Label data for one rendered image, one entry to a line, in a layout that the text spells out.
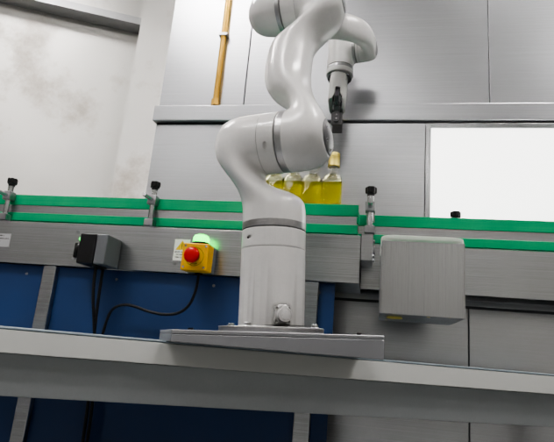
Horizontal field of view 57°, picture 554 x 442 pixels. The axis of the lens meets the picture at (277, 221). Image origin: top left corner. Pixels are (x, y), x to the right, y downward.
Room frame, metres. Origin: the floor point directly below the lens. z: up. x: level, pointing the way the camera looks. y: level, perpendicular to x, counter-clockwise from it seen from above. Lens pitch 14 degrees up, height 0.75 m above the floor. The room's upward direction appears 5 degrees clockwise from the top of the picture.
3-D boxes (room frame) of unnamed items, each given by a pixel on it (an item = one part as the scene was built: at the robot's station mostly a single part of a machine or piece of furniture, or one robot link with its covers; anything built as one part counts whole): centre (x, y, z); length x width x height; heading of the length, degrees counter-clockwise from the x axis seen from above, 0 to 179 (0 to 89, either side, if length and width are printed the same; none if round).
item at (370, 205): (1.28, -0.24, 1.12); 0.17 x 0.03 x 0.12; 168
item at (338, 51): (1.42, -0.16, 1.68); 0.09 x 0.08 x 0.13; 68
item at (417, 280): (1.18, -0.34, 0.92); 0.27 x 0.17 x 0.15; 168
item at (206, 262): (1.30, 0.19, 0.96); 0.07 x 0.07 x 0.07; 78
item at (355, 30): (1.30, -0.15, 1.67); 0.30 x 0.16 x 0.09; 158
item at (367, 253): (1.29, -0.24, 1.02); 0.09 x 0.04 x 0.07; 168
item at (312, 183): (1.43, -0.10, 1.16); 0.06 x 0.06 x 0.21; 79
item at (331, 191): (1.42, -0.15, 1.16); 0.06 x 0.06 x 0.21; 80
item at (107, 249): (1.35, 0.47, 0.96); 0.08 x 0.08 x 0.08; 78
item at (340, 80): (1.42, -0.16, 1.54); 0.10 x 0.07 x 0.11; 169
